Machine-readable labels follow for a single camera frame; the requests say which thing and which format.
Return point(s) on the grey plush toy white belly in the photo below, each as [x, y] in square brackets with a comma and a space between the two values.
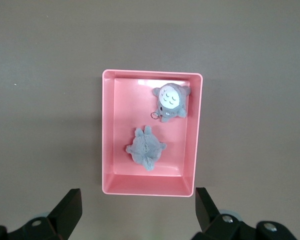
[170, 100]

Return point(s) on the plain grey plush toy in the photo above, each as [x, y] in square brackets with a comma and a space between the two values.
[145, 150]

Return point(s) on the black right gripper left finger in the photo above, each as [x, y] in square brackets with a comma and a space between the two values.
[65, 215]

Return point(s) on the pink plastic box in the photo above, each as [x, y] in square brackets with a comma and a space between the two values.
[130, 112]

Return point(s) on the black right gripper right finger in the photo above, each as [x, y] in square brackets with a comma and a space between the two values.
[207, 215]

